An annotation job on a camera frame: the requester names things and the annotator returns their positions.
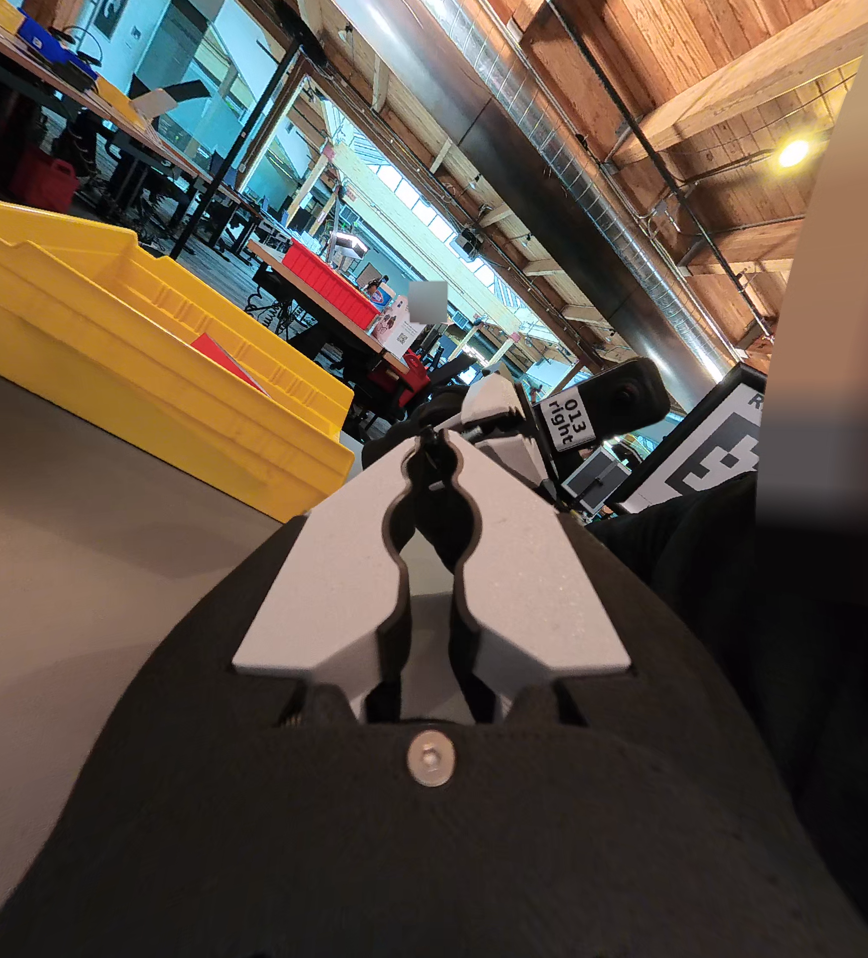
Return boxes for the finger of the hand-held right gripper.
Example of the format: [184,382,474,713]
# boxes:
[462,373,528,429]
[471,429,555,504]

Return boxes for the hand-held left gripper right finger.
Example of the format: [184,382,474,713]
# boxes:
[440,431,635,714]

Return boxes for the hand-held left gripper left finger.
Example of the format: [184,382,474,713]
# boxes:
[230,436,424,721]

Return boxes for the black star knob screw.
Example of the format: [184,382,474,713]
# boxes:
[418,421,489,454]

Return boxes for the red tape roll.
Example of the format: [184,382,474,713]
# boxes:
[191,333,270,396]

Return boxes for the yellow plastic bin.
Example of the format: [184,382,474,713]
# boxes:
[0,191,356,523]

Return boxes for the person's right hand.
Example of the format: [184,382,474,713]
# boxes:
[363,385,480,579]

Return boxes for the small grey box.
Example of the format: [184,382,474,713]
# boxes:
[561,449,631,516]

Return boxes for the black white marker board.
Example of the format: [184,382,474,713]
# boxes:
[621,363,766,513]

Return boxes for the red plastic bin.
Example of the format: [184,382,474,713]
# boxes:
[282,239,381,324]

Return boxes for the red plastic jug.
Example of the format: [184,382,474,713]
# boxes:
[11,146,79,212]

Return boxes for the blue parts bin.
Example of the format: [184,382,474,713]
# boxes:
[18,7,100,76]

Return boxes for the large silver duct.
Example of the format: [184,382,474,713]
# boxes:
[344,0,734,383]

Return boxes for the coiled black cable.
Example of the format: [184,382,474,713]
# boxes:
[245,288,285,330]

